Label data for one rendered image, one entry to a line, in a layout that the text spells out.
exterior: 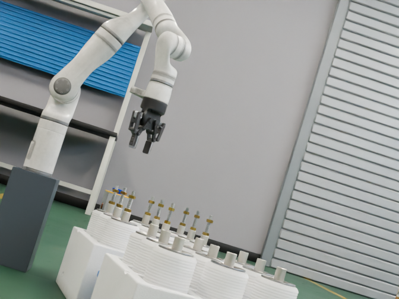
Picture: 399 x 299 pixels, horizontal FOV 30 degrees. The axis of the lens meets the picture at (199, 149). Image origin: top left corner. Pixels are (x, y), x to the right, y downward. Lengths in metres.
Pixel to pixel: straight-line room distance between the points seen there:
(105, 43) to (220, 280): 1.09
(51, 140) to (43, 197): 0.18
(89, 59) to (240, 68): 5.21
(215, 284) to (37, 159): 1.02
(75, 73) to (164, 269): 1.04
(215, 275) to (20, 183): 0.99
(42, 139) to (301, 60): 5.49
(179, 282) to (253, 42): 6.19
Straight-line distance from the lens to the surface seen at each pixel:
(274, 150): 7.51
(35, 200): 2.36
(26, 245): 2.37
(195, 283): 1.65
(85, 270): 1.98
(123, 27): 2.41
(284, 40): 7.66
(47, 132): 2.39
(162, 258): 1.50
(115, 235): 2.01
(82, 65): 2.39
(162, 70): 2.17
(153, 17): 2.30
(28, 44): 7.39
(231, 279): 1.53
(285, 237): 7.44
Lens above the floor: 0.35
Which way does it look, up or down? 4 degrees up
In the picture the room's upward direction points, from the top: 17 degrees clockwise
